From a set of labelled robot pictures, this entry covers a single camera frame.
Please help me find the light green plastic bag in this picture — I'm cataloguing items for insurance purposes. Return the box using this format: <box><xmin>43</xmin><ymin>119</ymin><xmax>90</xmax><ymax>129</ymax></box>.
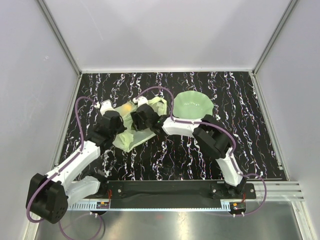
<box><xmin>113</xmin><ymin>96</ymin><xmax>168</xmax><ymax>153</ymax></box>

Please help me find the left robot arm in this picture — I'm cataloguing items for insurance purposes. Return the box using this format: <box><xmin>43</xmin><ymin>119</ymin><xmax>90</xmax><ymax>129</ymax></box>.
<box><xmin>26</xmin><ymin>110</ymin><xmax>126</xmax><ymax>224</ymax></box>

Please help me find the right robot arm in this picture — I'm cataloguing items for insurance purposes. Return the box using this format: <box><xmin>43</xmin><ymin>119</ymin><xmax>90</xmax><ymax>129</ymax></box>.
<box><xmin>130</xmin><ymin>104</ymin><xmax>246</xmax><ymax>199</ymax></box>

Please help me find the orange fruit in bag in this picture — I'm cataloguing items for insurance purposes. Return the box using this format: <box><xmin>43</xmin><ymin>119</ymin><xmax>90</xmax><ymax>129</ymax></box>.
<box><xmin>123</xmin><ymin>103</ymin><xmax>132</xmax><ymax>112</ymax></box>

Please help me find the light green wavy bowl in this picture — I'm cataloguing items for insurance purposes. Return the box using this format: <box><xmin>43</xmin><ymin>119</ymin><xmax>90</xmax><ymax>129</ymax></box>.
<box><xmin>173</xmin><ymin>90</ymin><xmax>214</xmax><ymax>120</ymax></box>

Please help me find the black marble pattern mat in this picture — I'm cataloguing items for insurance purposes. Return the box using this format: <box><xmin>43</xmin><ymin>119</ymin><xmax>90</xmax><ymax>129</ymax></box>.
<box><xmin>62</xmin><ymin>71</ymin><xmax>286</xmax><ymax>181</ymax></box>

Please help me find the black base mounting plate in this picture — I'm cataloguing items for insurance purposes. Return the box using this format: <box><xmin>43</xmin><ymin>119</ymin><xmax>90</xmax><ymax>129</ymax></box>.
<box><xmin>105</xmin><ymin>180</ymin><xmax>257</xmax><ymax>210</ymax></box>

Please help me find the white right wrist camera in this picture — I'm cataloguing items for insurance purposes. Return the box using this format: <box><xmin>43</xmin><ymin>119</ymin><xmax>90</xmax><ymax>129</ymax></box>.
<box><xmin>132</xmin><ymin>96</ymin><xmax>148</xmax><ymax>107</ymax></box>

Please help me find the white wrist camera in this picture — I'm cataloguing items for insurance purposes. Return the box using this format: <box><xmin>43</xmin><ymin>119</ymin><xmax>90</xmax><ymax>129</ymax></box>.
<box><xmin>132</xmin><ymin>96</ymin><xmax>148</xmax><ymax>107</ymax></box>
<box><xmin>94</xmin><ymin>99</ymin><xmax>115</xmax><ymax>116</ymax></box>

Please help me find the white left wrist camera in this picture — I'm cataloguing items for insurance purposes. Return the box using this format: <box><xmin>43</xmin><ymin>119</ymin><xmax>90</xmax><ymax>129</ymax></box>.
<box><xmin>94</xmin><ymin>99</ymin><xmax>115</xmax><ymax>116</ymax></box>

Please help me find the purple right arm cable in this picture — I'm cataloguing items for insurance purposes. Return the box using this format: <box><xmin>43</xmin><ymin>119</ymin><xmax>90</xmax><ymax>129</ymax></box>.
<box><xmin>136</xmin><ymin>86</ymin><xmax>266</xmax><ymax>217</ymax></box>

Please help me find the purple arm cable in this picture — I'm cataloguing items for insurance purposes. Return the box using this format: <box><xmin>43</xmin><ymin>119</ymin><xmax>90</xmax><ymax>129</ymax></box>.
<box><xmin>136</xmin><ymin>86</ymin><xmax>266</xmax><ymax>217</ymax></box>
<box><xmin>25</xmin><ymin>96</ymin><xmax>104</xmax><ymax>240</ymax></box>

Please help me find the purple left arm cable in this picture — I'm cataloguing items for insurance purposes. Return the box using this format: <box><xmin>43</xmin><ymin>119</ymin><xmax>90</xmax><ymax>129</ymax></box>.
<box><xmin>25</xmin><ymin>96</ymin><xmax>104</xmax><ymax>240</ymax></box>

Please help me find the white slotted cable duct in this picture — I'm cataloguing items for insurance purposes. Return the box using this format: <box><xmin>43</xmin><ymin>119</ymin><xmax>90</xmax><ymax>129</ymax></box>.
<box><xmin>68</xmin><ymin>199</ymin><xmax>111</xmax><ymax>212</ymax></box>

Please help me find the aluminium frame rail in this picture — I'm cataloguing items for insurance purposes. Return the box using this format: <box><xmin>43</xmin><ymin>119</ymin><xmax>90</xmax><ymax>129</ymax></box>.
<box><xmin>36</xmin><ymin>0</ymin><xmax>82</xmax><ymax>76</ymax></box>

